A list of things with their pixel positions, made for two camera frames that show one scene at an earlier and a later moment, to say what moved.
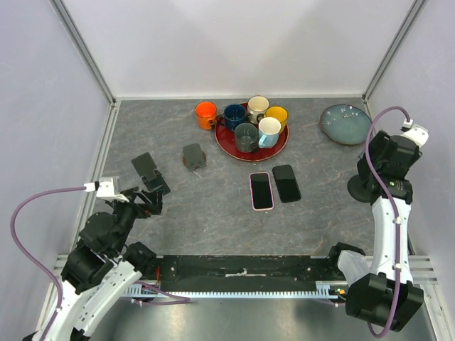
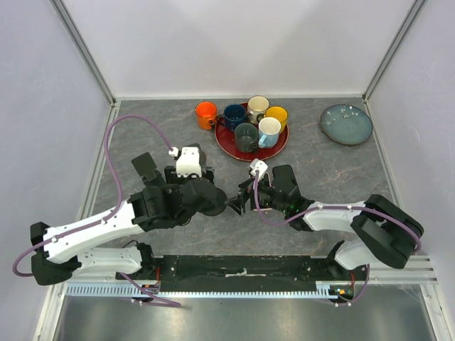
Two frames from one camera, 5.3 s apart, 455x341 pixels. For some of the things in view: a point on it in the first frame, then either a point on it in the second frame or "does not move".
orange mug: [206, 113] does not move
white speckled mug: [257, 106] does not move
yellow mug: [280, 113] does not move
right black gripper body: [379, 142] -> [264, 197]
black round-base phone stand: [360, 186] -> [215, 203]
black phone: [286, 183] does not move
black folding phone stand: [146, 167] does not move
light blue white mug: [269, 130] does not move
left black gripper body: [126, 213] -> [173, 180]
